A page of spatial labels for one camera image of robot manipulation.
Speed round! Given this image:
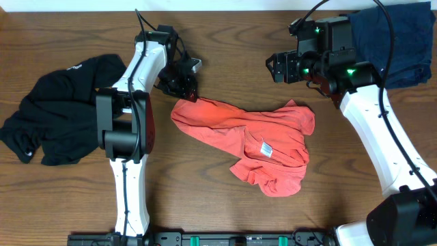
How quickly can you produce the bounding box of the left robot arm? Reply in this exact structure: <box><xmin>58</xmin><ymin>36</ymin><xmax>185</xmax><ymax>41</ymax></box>
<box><xmin>83</xmin><ymin>25</ymin><xmax>202</xmax><ymax>245</ymax></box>

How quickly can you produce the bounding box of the black t-shirt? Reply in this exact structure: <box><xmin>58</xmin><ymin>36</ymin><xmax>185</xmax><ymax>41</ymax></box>
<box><xmin>1</xmin><ymin>54</ymin><xmax>126</xmax><ymax>166</ymax></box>

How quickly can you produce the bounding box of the folded navy blue garment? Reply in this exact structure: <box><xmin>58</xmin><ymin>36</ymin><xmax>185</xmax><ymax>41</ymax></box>
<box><xmin>346</xmin><ymin>2</ymin><xmax>436</xmax><ymax>89</ymax></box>

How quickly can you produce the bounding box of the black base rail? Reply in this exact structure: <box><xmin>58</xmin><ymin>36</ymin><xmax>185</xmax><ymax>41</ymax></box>
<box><xmin>67</xmin><ymin>229</ymin><xmax>338</xmax><ymax>246</ymax></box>

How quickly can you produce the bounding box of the red printed t-shirt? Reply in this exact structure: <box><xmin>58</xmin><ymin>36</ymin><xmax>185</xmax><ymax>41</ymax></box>
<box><xmin>171</xmin><ymin>98</ymin><xmax>315</xmax><ymax>197</ymax></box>

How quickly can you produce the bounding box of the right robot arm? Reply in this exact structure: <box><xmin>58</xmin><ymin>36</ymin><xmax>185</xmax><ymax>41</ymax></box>
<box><xmin>266</xmin><ymin>17</ymin><xmax>436</xmax><ymax>245</ymax></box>

